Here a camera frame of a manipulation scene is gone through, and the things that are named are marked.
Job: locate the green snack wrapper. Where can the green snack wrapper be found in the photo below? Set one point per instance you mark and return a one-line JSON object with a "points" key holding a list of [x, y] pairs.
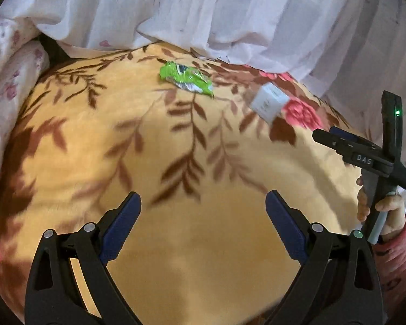
{"points": [[189, 78]]}

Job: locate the person's right hand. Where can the person's right hand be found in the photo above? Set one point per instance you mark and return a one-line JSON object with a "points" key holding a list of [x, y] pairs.
{"points": [[392, 213]]}

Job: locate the white cardboard box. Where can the white cardboard box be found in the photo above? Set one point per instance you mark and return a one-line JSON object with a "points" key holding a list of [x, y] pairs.
{"points": [[269, 103]]}

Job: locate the white sheer curtain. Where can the white sheer curtain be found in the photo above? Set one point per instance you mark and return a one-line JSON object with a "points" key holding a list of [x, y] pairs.
{"points": [[189, 6]]}

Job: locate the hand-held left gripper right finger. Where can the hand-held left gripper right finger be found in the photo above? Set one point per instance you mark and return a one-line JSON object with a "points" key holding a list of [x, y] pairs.
{"points": [[287, 225]]}

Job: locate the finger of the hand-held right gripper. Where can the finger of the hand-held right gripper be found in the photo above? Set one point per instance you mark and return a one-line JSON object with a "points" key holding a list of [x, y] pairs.
{"points": [[348, 137], [328, 140]]}

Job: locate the yellow floral blanket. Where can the yellow floral blanket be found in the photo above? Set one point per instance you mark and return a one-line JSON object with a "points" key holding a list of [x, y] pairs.
{"points": [[155, 142]]}

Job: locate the person's right forearm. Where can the person's right forearm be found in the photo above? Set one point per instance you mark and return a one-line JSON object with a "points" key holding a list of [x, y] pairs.
{"points": [[396, 264]]}

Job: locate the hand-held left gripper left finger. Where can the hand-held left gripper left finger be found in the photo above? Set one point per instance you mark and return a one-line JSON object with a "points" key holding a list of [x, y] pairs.
{"points": [[121, 226]]}

